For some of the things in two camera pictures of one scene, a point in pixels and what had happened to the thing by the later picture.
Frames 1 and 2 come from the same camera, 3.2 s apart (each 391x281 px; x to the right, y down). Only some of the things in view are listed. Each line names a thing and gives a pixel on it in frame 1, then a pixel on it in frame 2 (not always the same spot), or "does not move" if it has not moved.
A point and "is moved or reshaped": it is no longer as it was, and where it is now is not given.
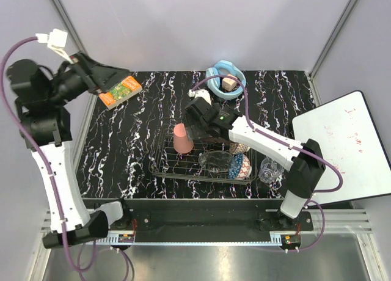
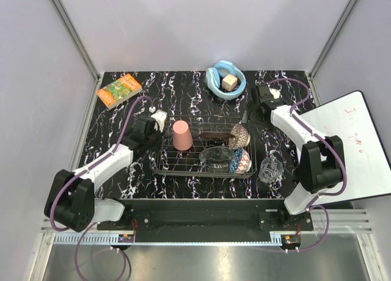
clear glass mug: x=269 y=170 does not move
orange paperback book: x=125 y=89 does not move
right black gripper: x=200 y=133 → x=245 y=116
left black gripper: x=102 y=76 → x=159 y=140
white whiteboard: x=347 y=135 does not move
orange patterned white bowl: x=245 y=170 is moved or reshaped
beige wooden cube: x=229 y=83 does not move
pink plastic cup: x=181 y=143 does not move
